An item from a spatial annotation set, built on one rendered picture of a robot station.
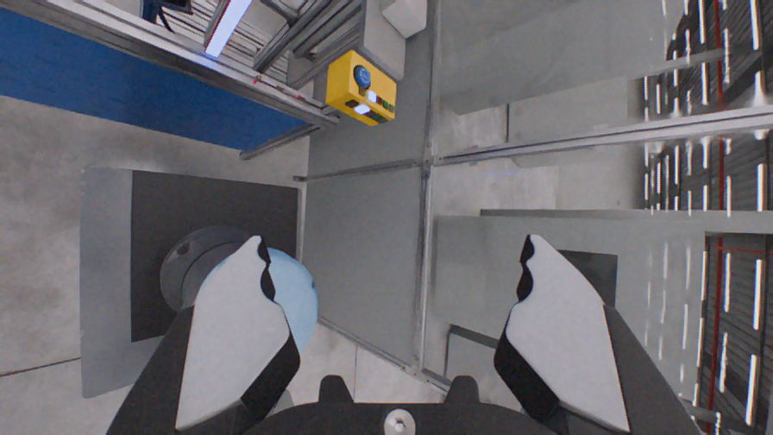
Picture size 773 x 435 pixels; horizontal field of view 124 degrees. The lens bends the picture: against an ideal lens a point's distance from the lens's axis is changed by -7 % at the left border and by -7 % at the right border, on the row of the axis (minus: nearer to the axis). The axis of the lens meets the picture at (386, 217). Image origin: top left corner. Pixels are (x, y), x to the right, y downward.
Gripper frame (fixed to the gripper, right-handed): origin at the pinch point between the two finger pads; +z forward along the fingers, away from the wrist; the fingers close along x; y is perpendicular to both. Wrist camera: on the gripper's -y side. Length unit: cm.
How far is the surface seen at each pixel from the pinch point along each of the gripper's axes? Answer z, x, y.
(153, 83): 54, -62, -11
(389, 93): 57, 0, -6
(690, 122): 42, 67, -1
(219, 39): 43, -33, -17
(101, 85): 56, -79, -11
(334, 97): 49, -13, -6
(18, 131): 66, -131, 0
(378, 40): 97, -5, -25
